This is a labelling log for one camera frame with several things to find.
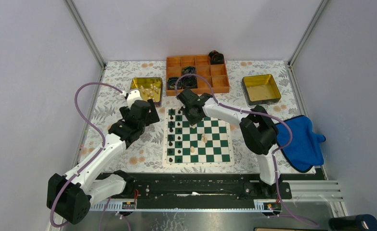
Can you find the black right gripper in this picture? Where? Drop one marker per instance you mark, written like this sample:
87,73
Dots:
191,121

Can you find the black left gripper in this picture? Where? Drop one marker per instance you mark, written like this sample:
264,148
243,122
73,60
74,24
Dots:
152,117

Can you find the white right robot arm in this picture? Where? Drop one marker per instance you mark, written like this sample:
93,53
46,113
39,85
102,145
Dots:
258,130

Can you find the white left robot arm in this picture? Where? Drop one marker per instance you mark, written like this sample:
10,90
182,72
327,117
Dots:
72,194

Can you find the cream chess piece lying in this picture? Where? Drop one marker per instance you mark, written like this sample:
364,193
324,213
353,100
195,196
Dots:
204,138

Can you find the green white chess board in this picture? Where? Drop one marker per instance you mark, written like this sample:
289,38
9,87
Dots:
179,137

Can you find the left gold tin box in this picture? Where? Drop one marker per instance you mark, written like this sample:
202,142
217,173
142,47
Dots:
149,88

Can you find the gold tin box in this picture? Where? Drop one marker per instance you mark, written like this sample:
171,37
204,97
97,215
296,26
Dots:
261,89
149,88

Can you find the rolled dark tie middle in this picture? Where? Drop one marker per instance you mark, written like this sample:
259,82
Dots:
189,81

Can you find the rolled dark tie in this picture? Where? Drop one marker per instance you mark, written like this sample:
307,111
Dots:
174,83
189,81
216,58

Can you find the rolled dark tie left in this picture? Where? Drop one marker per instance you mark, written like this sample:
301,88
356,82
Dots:
174,83

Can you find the orange wooden compartment tray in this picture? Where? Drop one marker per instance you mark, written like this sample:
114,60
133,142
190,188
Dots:
209,77

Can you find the floral table mat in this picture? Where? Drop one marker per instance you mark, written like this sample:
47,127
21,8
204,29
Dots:
145,154

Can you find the rolled dark tie top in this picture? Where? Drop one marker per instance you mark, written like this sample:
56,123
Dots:
216,58

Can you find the right gold tin box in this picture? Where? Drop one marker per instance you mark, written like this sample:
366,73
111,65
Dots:
261,89

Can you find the blue cloth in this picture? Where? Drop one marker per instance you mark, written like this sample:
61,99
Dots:
303,143

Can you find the dark cylinder bottle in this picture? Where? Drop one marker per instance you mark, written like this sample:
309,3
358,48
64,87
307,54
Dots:
363,222

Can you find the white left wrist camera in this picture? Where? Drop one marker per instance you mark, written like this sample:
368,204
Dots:
132,96

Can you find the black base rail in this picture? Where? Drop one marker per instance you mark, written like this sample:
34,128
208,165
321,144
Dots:
199,190

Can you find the aluminium frame rail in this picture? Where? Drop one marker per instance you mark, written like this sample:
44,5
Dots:
314,191

